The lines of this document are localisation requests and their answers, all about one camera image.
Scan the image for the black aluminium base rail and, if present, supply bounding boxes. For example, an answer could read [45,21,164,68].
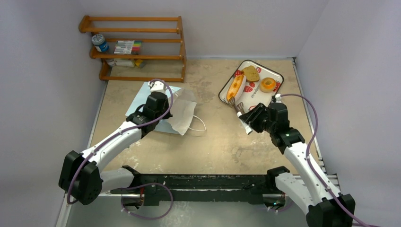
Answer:
[103,166,291,207]

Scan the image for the strawberry pattern tray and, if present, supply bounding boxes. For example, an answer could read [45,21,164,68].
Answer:
[218,60,284,113]

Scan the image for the fake long bread roll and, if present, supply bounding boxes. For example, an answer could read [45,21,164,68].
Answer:
[226,74,246,101]

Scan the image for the wooden shelf rack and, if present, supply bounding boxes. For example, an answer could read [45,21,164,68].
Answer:
[78,15,187,82]

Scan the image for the white blue paper bag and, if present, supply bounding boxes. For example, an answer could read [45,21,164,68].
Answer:
[125,81,207,136]

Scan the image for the metal tongs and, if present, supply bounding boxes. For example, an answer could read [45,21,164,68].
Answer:
[228,97,253,135]

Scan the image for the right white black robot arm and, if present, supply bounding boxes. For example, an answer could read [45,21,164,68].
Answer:
[238,103,355,227]

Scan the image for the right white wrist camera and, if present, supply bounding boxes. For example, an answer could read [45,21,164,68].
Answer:
[271,94,282,103]

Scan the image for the fake round bread bun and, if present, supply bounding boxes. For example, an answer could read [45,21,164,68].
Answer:
[259,77,277,93]

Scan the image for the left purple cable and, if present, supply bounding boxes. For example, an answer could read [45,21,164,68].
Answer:
[66,79,174,205]

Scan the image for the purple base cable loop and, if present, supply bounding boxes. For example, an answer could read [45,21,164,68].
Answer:
[120,181,174,220]

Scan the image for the yellow small block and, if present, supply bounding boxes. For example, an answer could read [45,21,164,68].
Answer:
[134,59,146,69]

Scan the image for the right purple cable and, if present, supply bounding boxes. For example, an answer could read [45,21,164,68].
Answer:
[272,93,381,227]

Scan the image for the coloured marker pen box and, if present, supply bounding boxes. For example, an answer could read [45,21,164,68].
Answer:
[113,40,142,55]

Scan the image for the fake toast slice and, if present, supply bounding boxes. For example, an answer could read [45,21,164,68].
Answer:
[242,65,260,82]

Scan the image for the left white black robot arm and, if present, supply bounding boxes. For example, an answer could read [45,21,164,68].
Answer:
[58,91,172,205]

